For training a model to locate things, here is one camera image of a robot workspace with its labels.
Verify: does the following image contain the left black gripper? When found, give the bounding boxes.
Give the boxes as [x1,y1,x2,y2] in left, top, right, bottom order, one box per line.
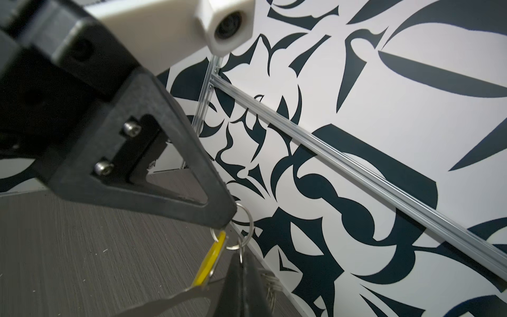
[1,1,139,159]

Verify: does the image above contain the yellow key tag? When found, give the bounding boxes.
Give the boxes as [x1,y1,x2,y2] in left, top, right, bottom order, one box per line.
[191,231,227,287]

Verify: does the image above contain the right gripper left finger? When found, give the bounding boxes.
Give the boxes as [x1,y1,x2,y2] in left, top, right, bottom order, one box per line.
[212,254,244,317]

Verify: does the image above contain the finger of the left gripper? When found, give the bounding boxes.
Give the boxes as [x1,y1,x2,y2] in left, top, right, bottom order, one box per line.
[33,67,237,229]

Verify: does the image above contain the aluminium frame rails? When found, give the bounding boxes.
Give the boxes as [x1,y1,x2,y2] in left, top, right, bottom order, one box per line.
[192,55,506,280]

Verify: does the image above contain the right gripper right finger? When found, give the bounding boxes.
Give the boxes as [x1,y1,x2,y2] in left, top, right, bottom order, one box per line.
[241,253,273,317]

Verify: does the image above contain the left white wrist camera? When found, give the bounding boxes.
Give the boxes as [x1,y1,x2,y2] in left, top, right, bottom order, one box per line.
[85,0,256,75]

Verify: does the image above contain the silver split key ring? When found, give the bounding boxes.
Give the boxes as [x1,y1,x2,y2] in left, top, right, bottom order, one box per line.
[209,201,255,251]

